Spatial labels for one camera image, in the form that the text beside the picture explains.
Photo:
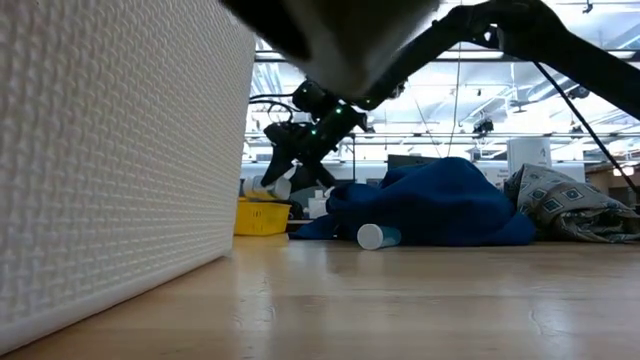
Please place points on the brown wooden furniture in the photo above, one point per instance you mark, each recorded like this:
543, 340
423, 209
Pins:
615, 187

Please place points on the black overhead camera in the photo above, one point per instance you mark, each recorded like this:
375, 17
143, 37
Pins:
400, 90

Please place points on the black overhead crossbar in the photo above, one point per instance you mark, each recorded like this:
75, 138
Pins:
465, 56

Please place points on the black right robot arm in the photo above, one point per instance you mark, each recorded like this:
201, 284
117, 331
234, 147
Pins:
550, 40

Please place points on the grey patterned cloth gown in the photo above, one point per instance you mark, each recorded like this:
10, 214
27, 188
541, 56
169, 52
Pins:
565, 205

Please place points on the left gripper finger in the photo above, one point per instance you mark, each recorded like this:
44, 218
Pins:
274, 167
320, 176

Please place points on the blue cloth garment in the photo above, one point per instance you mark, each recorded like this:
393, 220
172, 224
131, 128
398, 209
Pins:
440, 205

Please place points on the small yellow plastic basket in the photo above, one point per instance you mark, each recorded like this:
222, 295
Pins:
260, 217

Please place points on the black monitor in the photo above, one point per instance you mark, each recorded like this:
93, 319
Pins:
410, 161

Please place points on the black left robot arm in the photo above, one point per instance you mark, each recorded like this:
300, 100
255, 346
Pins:
325, 107

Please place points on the clear vial with white cap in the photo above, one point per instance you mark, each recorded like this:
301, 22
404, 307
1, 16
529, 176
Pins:
372, 236

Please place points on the black ceiling-hung camera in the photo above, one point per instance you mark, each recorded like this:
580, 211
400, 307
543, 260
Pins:
579, 92
483, 126

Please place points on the white pillar box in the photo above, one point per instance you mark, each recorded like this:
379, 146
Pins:
529, 155

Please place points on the small white box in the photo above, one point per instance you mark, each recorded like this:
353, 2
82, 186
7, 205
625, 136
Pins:
320, 202

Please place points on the white perforated plastic bin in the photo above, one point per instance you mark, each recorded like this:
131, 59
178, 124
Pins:
125, 150

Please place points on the black metal stand frame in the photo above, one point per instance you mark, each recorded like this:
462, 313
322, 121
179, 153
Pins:
354, 160

